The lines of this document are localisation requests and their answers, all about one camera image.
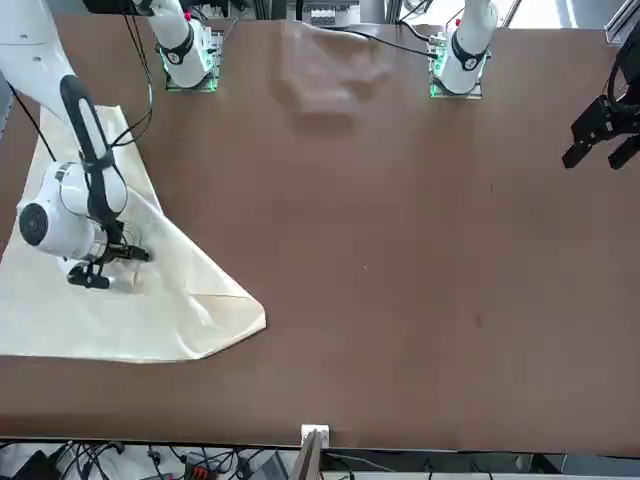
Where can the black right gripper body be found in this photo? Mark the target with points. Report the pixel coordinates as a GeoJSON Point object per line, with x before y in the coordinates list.
{"type": "Point", "coordinates": [111, 250]}

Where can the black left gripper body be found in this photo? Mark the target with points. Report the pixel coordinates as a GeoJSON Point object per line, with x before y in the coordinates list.
{"type": "Point", "coordinates": [602, 120]}

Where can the cream tablecloth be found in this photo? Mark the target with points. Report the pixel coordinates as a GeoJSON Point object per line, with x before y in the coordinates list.
{"type": "Point", "coordinates": [175, 300]}

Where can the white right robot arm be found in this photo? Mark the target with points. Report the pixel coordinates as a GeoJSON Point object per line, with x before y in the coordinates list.
{"type": "Point", "coordinates": [65, 210]}

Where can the red black plug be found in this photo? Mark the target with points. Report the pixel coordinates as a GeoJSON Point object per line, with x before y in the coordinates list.
{"type": "Point", "coordinates": [200, 470]}

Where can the large black power adapter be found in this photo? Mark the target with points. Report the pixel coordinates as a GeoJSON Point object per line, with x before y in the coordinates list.
{"type": "Point", "coordinates": [37, 467]}

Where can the white breaker block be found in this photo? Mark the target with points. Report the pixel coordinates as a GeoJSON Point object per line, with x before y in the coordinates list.
{"type": "Point", "coordinates": [330, 15]}

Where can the aluminium corner post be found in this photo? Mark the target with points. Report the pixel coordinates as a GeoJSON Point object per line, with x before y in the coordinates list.
{"type": "Point", "coordinates": [620, 27]}

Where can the white post bracket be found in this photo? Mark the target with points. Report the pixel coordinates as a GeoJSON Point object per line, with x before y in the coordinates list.
{"type": "Point", "coordinates": [322, 432]}

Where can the aluminium extrusion post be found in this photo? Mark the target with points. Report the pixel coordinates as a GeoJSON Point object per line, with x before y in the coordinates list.
{"type": "Point", "coordinates": [307, 460]}

